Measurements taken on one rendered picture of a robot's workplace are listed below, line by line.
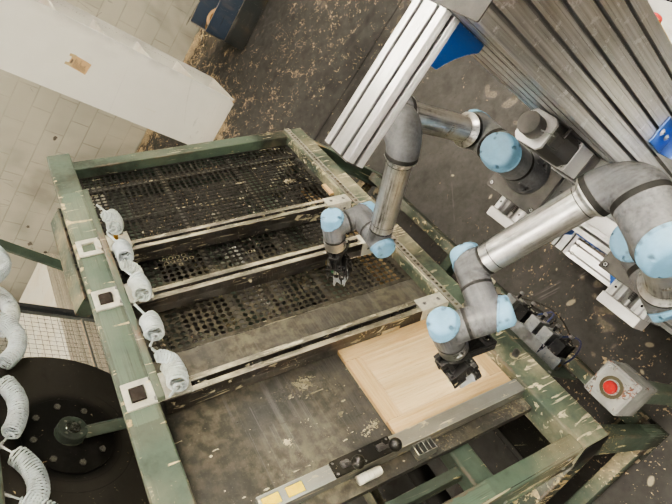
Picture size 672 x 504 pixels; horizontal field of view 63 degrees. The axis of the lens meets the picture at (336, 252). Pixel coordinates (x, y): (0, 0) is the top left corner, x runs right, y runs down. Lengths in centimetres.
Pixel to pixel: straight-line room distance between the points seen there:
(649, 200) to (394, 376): 108
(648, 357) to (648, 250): 172
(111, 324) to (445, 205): 214
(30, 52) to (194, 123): 144
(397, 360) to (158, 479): 86
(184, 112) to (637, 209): 468
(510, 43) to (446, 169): 247
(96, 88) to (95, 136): 179
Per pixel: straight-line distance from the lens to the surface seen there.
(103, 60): 511
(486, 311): 128
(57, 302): 655
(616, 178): 118
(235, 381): 183
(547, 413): 199
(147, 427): 169
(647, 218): 114
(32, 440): 224
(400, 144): 153
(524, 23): 108
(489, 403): 193
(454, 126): 179
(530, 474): 181
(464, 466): 186
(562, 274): 299
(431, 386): 193
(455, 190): 342
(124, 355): 187
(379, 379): 191
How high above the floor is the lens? 273
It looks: 44 degrees down
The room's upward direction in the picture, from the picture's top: 72 degrees counter-clockwise
